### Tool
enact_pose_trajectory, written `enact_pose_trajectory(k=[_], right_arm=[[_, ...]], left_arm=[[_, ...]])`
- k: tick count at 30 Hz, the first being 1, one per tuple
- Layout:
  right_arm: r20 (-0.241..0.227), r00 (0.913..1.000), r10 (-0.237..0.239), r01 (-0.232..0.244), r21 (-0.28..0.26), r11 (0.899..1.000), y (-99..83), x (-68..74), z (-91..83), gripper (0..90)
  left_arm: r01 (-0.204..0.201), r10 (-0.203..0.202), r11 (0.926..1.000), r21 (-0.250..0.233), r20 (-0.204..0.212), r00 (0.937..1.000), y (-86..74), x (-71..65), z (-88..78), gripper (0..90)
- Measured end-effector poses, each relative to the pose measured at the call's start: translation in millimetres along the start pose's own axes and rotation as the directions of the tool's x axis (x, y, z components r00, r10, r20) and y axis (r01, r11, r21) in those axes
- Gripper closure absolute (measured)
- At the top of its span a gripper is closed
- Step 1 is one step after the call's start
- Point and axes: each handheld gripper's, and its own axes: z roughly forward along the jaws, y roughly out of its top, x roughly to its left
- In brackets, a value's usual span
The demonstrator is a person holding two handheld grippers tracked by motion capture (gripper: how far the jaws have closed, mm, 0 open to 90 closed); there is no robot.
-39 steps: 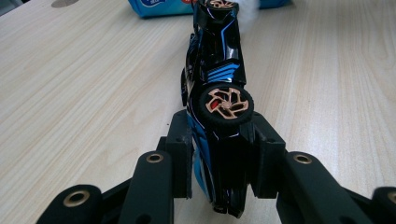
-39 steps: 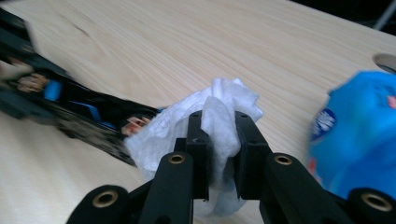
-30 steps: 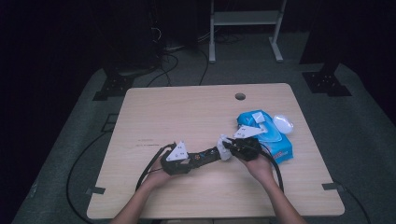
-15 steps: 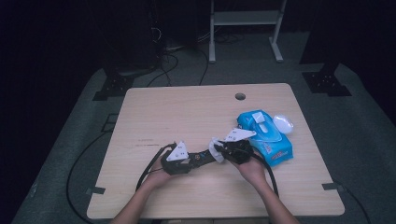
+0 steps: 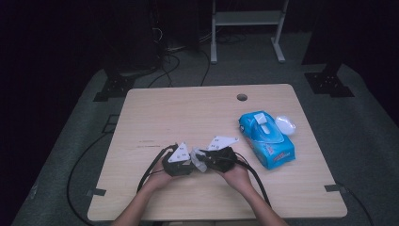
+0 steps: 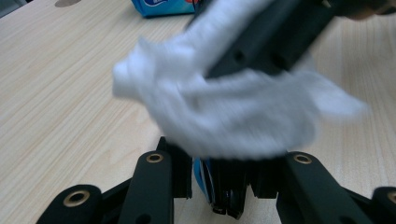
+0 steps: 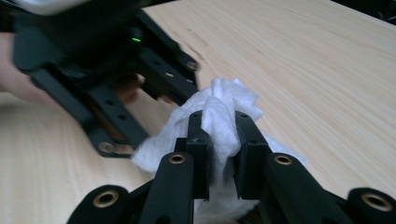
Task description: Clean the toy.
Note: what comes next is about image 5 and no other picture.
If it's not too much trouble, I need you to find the grey tape strip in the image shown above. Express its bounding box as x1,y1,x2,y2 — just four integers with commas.
324,184,347,193
86,187,107,198

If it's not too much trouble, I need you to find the left hand-held gripper black cable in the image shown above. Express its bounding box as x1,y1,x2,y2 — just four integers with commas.
136,144,179,193

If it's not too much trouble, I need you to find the blue wet wipe pack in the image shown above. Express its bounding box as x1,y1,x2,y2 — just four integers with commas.
238,110,296,170

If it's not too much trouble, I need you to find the black floor base plate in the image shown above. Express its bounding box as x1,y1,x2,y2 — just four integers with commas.
92,74,136,103
304,71,356,98

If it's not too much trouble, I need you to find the long black floor cable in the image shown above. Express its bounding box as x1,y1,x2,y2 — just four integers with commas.
66,131,126,226

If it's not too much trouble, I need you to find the thin black floor cable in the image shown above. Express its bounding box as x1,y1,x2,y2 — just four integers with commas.
337,182,375,226

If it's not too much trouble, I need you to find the person's right hand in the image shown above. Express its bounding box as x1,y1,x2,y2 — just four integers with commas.
219,161,253,196

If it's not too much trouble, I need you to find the white metal stand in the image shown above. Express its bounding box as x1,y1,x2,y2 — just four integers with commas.
210,0,290,65

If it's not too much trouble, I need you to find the right hand-held gripper black cable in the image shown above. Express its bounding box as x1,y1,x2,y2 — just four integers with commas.
234,153,271,207

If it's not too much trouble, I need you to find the hand-held gripper black cable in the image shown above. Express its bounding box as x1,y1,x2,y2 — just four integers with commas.
136,144,179,193
234,153,271,207

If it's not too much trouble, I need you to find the person's left hand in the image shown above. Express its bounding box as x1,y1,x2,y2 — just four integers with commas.
142,159,173,193

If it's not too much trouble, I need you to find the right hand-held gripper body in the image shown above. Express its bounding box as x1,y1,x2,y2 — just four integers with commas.
205,136,239,173

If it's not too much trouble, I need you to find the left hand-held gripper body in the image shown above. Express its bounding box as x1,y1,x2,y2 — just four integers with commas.
162,141,193,177

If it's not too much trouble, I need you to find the white wet wipe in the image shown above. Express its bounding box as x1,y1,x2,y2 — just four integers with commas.
189,146,210,173

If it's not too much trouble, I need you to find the black looped floor cable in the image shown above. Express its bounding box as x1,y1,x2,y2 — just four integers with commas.
147,51,182,89

